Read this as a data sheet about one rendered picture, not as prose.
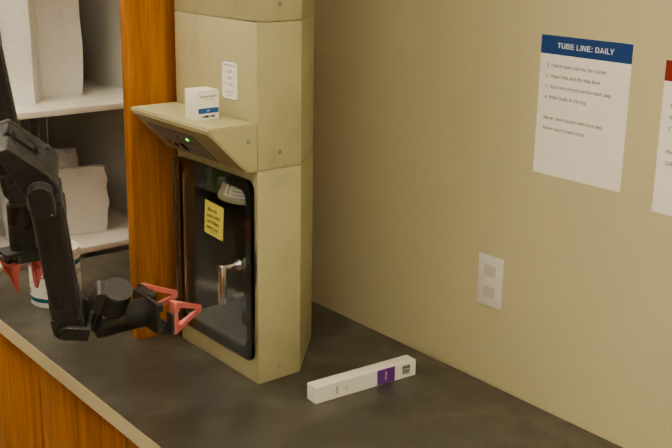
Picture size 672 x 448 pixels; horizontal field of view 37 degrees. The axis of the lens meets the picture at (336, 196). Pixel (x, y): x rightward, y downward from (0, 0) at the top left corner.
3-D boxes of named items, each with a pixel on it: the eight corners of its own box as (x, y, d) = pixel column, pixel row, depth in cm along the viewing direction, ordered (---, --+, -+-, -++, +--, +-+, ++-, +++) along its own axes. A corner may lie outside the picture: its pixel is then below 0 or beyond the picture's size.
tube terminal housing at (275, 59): (267, 314, 256) (266, 6, 236) (348, 356, 232) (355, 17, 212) (181, 337, 241) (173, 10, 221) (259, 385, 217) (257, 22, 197)
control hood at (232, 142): (176, 144, 229) (175, 101, 226) (258, 172, 204) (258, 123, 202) (131, 151, 222) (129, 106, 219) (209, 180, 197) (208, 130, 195)
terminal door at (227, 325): (182, 319, 239) (178, 154, 228) (254, 362, 216) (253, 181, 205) (179, 320, 238) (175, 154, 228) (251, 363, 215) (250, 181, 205)
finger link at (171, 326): (188, 284, 205) (146, 294, 199) (206, 295, 200) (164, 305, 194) (189, 315, 207) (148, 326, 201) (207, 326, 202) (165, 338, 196)
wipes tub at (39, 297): (69, 287, 272) (66, 234, 269) (90, 301, 263) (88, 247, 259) (22, 298, 265) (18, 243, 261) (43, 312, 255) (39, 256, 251)
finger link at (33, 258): (51, 289, 228) (48, 249, 225) (21, 296, 223) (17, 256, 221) (39, 281, 233) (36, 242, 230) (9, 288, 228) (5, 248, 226)
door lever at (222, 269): (243, 302, 214) (236, 299, 216) (242, 260, 212) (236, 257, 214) (221, 308, 211) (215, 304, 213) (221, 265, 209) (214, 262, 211)
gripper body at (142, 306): (140, 286, 204) (107, 294, 200) (165, 301, 196) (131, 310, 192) (141, 316, 206) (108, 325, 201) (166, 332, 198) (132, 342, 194)
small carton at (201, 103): (206, 114, 211) (205, 86, 209) (219, 118, 207) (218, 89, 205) (185, 117, 208) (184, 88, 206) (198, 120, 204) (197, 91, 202)
